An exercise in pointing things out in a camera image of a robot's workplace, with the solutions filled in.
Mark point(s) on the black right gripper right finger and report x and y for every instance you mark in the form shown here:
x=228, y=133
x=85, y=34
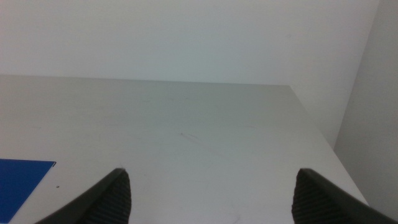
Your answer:
x=323, y=205

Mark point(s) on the blue rectangular mat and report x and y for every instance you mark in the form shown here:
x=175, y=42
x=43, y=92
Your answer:
x=18, y=183

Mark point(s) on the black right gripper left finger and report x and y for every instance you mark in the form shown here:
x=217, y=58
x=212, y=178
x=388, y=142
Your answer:
x=105, y=202

